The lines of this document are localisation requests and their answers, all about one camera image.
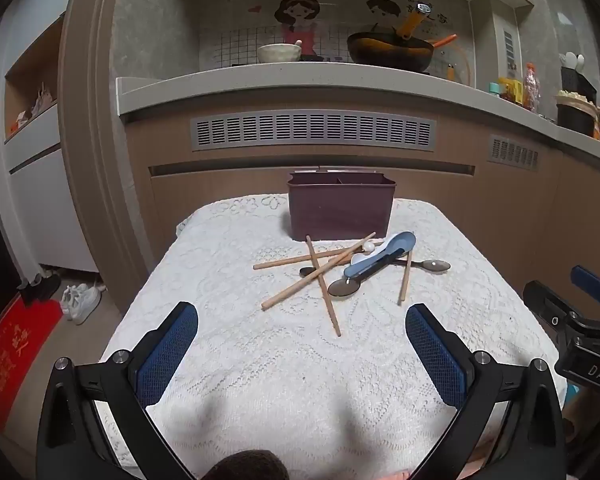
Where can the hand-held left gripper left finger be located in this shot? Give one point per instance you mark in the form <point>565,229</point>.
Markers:
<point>167,355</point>

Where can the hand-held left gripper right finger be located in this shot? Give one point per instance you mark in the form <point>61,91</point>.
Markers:
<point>434,355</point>

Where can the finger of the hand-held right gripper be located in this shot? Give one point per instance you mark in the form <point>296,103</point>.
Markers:
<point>592,282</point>
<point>547,305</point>

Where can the wooden chopstick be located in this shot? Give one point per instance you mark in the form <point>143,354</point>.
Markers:
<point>290,260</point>
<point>404,280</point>
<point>330,305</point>
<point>290,290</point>

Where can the dark grey spoon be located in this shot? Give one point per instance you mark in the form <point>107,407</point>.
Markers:
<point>434,265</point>
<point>307,271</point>
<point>345,287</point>

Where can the blue plastic spoon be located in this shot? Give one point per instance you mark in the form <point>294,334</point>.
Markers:
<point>379,260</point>

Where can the white ceramic spoon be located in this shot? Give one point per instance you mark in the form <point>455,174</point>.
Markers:
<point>364,249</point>

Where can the maroon plastic utensil holder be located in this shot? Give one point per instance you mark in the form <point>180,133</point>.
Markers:
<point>340,210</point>

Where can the white sneaker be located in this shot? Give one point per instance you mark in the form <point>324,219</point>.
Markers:
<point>72,300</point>
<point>90,305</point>

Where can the white lace tablecloth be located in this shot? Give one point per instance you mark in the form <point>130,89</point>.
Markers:
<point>280,385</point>

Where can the black shoe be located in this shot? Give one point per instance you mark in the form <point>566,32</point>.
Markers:
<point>30,292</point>
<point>50,285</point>

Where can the small grey vent grille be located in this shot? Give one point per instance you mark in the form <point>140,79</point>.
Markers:
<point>513,152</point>

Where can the red doormat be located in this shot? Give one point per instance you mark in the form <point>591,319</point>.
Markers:
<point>10,360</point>

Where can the black canister with beige rim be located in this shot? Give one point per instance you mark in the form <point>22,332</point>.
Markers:
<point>574,117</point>

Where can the wooden kitchen cabinet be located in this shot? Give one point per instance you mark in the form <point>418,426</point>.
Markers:
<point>230,185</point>

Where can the orange capped bottle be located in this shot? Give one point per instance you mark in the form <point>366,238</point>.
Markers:
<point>530,90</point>

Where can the black rack with white spoons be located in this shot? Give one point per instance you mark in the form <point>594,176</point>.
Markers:
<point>575,77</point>

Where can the yellow packet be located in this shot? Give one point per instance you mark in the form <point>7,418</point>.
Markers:
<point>510,91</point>

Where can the white shelf cabinet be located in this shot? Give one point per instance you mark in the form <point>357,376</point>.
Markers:
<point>40,185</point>

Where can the teal cup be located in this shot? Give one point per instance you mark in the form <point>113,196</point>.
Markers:
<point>494,88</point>

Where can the glass pot lid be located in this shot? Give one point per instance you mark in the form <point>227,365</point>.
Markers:
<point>465,67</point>

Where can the long grey vent grille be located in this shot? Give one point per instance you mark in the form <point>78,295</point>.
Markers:
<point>310,132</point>

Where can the grey kitchen countertop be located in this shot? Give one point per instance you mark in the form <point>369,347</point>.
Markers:
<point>280,87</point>

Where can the white ceramic bowl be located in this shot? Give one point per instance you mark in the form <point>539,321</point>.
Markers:
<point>279,53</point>

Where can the brown door frame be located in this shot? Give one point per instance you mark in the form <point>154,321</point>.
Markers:
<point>90,135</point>

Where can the white wall panel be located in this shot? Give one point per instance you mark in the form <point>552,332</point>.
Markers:
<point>507,50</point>

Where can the cartoon figure wall sticker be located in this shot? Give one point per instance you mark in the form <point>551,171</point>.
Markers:
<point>383,12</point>
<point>297,20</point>

